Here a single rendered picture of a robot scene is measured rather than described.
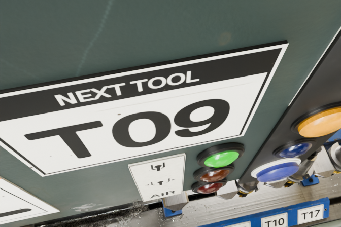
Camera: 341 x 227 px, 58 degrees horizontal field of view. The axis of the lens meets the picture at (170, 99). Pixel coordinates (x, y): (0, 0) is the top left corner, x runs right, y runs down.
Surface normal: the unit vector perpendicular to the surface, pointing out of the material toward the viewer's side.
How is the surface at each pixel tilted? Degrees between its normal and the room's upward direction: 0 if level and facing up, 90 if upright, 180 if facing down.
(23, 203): 90
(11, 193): 90
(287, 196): 0
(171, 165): 90
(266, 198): 0
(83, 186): 90
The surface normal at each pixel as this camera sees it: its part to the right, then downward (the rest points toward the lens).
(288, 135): 0.21, 0.85
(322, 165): -0.01, -0.50
